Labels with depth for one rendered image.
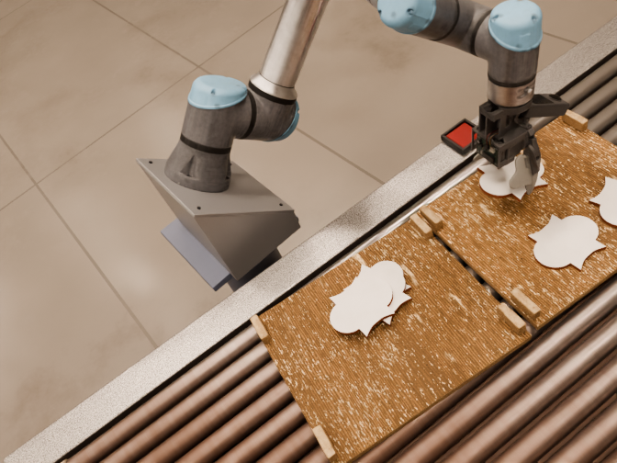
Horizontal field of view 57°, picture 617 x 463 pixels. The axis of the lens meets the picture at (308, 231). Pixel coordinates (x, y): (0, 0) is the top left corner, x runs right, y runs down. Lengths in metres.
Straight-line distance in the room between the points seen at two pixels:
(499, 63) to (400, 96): 2.05
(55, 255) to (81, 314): 0.45
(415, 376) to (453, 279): 0.21
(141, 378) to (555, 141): 1.01
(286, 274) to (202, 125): 0.37
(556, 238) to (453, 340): 0.28
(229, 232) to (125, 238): 1.74
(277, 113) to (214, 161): 0.18
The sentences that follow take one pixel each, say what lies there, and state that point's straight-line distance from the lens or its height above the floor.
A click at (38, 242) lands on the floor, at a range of 3.28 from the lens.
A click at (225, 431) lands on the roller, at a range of 1.13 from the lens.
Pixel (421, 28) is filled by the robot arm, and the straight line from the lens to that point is 0.90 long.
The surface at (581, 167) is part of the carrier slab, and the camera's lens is 1.31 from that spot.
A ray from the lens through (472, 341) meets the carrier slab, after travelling 1.07.
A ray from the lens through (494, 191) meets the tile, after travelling 1.14.
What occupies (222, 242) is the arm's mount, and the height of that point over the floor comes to 1.00.
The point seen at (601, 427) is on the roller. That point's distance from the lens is 1.04.
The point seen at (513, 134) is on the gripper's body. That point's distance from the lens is 1.05.
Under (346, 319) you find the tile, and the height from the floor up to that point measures 0.96.
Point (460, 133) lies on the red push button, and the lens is 1.40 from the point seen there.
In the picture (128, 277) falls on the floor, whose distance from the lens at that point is 2.77.
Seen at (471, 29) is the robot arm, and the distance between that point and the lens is 0.98.
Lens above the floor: 1.90
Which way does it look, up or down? 49 degrees down
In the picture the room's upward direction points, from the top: 24 degrees counter-clockwise
